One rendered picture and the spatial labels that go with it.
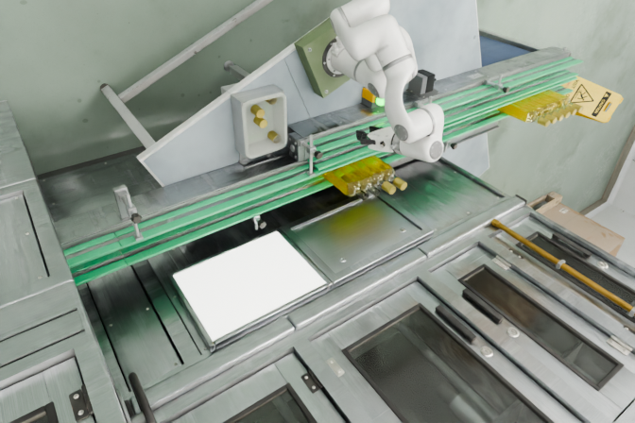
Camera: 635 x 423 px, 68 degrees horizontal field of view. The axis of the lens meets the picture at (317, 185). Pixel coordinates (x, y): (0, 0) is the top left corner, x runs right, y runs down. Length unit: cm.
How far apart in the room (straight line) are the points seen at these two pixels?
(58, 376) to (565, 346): 133
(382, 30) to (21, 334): 105
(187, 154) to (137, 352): 66
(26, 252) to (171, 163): 57
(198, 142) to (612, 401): 146
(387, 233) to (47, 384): 117
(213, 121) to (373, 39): 69
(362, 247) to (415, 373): 48
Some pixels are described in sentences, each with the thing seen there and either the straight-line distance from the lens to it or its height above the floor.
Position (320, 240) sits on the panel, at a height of 112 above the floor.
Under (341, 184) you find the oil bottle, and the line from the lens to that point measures 175.
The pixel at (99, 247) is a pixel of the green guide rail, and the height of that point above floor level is 93.
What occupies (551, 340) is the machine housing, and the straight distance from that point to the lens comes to 164.
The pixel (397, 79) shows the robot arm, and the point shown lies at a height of 134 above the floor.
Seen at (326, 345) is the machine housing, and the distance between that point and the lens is 146.
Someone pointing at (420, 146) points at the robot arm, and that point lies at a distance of 128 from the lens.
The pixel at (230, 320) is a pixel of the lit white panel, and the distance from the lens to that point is 147.
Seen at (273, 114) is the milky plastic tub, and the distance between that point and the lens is 177.
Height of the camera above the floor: 215
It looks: 42 degrees down
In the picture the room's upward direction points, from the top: 130 degrees clockwise
